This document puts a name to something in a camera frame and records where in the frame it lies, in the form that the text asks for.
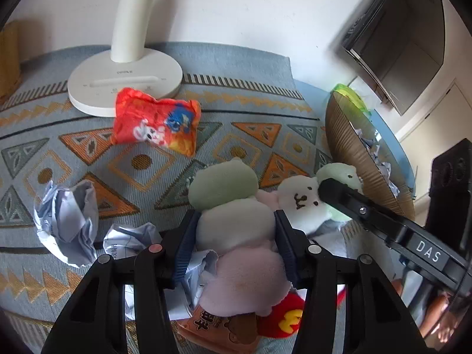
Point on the orange-brown snack packet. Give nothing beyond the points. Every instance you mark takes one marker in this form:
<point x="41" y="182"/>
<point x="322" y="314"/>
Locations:
<point x="217" y="333"/>

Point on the grey-blue paper ball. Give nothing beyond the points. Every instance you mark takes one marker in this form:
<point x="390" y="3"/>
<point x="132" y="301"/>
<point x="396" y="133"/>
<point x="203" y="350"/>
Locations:
<point x="368" y="143"/>

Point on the white cabinet door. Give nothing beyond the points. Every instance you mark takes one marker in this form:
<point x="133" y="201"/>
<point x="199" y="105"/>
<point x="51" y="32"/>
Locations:
<point x="442" y="114"/>

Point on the crumpled white paper sheets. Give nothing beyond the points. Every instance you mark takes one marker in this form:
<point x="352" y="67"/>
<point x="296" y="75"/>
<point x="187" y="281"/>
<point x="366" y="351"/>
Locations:
<point x="197" y="276"/>

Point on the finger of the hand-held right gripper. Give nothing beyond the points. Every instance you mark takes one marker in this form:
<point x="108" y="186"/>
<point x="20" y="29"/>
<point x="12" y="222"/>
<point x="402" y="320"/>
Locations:
<point x="350" y="201"/>

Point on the green yellow packet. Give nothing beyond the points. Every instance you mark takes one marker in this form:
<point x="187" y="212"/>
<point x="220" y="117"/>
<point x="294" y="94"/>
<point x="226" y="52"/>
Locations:
<point x="350" y="94"/>

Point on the green white pink plush toy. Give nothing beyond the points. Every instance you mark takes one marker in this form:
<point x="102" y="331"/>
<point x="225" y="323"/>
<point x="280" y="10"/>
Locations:
<point x="236" y="225"/>

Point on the white desk lamp base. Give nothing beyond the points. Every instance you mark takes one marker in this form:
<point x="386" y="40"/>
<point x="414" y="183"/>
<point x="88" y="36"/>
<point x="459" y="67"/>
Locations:
<point x="125" y="66"/>

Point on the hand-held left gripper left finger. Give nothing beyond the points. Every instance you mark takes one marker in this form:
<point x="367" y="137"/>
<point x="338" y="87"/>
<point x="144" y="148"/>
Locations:
<point x="184" y="250"/>

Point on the pastel plush toy with face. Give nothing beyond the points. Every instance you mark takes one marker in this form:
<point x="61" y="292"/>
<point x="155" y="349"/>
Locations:
<point x="298" y="199"/>

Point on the tall bluish crumpled paper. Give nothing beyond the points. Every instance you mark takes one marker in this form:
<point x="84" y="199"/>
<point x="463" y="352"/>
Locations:
<point x="66" y="221"/>

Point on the red plush with yellow letter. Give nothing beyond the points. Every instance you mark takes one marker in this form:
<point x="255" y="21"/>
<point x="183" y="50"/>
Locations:
<point x="284" y="317"/>

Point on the blue patterned table mat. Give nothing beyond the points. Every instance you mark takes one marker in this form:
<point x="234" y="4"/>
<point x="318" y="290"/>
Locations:
<point x="110" y="162"/>

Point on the red snack packet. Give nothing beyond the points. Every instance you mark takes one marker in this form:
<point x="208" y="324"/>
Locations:
<point x="155" y="121"/>

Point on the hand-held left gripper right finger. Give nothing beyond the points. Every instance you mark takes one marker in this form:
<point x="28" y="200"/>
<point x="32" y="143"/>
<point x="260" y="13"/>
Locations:
<point x="287" y="249"/>

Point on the black wall monitor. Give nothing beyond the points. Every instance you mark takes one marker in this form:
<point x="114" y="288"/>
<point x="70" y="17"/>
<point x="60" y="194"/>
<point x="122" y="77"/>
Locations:
<point x="398" y="33"/>

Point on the brown ribbed waste basket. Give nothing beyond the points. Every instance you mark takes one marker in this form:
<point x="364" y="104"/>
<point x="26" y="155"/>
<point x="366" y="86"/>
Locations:
<point x="354" y="155"/>

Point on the round white paper ball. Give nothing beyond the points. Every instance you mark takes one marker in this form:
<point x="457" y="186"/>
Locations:
<point x="388" y="179"/>

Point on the lined crumpled paper with print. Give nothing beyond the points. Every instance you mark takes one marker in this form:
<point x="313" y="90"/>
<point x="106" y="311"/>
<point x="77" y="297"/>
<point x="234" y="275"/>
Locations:
<point x="127" y="241"/>

